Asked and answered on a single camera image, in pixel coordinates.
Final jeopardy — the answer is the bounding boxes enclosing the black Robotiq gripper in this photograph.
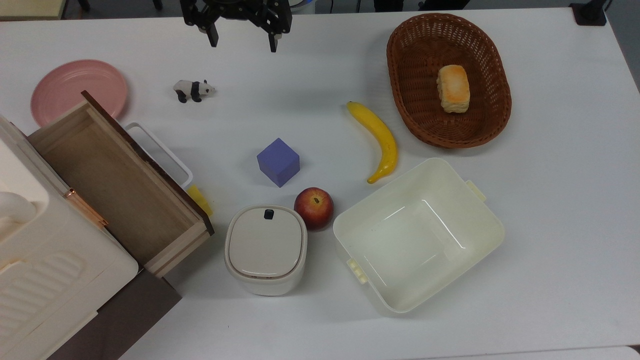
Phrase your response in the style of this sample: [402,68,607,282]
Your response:
[180,0,294,53]

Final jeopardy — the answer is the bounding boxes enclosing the small panda toy figure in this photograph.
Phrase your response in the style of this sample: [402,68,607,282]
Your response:
[173,79,217,104]

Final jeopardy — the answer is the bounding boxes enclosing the open wooden drawer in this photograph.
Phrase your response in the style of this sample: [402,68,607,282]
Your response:
[27,90,216,279]

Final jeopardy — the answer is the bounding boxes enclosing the purple cube block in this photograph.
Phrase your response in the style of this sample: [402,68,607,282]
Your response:
[256,137,301,188]

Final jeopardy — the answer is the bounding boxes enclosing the pink plastic plate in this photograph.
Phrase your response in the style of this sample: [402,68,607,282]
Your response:
[30,59,129,128]

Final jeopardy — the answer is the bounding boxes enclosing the yellow banana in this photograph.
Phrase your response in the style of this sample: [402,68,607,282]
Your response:
[346,101,399,185]

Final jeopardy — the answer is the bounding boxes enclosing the yellow sponge block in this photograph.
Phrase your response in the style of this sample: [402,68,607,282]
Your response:
[186,185,214,218]

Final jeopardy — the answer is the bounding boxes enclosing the brown wicker basket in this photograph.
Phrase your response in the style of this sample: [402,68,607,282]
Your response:
[386,13,513,149]

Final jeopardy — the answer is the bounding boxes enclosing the red apple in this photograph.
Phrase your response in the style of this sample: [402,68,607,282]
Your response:
[293,187,335,232]

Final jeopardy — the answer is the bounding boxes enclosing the light wooden desk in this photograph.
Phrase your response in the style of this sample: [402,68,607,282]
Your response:
[0,0,69,21]

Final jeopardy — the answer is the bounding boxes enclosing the toasted bread loaf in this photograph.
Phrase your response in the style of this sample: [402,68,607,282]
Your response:
[436,64,471,114]

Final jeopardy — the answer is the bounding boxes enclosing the small white lidded bin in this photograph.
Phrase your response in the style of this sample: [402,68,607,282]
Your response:
[224,204,309,297]

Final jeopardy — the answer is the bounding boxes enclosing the cream plastic tub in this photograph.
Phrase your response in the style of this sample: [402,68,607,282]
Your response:
[332,157,506,315]

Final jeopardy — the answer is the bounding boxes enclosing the cream plastic storage box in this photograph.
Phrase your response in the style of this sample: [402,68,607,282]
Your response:
[0,114,140,360]

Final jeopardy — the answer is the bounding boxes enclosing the dark brown wooden cabinet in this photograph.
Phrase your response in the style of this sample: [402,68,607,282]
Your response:
[47,267,183,360]

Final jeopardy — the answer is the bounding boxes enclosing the black stand base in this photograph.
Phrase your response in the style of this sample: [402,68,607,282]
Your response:
[570,0,608,27]

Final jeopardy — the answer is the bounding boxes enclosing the white drawer handle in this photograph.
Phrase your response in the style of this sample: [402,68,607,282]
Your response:
[123,122,194,190]

